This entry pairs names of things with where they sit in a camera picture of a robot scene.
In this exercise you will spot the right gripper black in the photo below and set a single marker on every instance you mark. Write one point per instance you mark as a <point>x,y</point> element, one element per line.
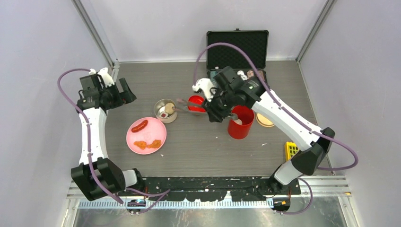
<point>214,114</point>

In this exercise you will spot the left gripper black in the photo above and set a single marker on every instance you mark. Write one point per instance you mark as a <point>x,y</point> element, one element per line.
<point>123,98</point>

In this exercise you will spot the white egg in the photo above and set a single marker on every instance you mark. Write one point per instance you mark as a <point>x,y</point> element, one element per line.
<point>238,121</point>

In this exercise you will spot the red plastic cup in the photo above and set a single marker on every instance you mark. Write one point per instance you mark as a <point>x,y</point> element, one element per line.
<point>241,131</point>

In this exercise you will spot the sushi roll piece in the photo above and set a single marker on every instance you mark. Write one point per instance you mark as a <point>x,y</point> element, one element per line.
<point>162,114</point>

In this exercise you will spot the beige round bun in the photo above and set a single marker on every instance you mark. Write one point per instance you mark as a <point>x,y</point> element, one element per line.
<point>170,108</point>

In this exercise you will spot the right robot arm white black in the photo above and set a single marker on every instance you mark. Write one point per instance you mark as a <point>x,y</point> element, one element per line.
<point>312,141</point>

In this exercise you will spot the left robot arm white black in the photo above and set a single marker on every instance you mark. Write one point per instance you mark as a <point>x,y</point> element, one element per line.
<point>96,175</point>

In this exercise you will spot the round steel lunch box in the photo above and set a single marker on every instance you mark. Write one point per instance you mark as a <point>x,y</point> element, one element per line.
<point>161,104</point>

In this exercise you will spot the red lid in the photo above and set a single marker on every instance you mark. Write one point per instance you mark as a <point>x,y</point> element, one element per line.
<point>195,102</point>

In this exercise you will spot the red sausage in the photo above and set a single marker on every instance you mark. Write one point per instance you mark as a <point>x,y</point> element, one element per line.
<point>140,126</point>

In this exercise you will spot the pink plate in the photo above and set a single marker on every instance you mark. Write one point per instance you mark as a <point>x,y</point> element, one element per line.
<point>155,130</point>

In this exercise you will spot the beige round lid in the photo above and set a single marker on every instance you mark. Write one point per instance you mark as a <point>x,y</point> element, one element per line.
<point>263,121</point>

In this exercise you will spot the fried chicken nugget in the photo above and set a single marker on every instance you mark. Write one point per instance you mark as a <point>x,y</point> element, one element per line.
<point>140,144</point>

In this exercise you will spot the fried chicken drumstick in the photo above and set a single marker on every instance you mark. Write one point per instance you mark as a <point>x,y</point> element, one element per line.
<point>155,144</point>

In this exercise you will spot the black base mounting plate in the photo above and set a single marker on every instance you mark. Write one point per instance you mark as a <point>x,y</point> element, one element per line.
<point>240,188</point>

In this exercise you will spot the yellow red toy block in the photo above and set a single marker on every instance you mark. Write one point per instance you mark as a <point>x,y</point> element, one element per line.
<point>290,150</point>

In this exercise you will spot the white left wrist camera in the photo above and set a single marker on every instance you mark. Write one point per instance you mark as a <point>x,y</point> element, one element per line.
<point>106,78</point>

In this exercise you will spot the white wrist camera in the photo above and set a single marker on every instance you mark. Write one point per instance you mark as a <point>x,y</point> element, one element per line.
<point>106,78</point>
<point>205,86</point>

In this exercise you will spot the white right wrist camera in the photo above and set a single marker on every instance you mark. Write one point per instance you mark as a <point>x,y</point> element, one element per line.
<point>205,86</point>

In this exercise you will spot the toothed aluminium rail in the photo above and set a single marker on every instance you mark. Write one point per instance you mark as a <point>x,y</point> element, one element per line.
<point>141,204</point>

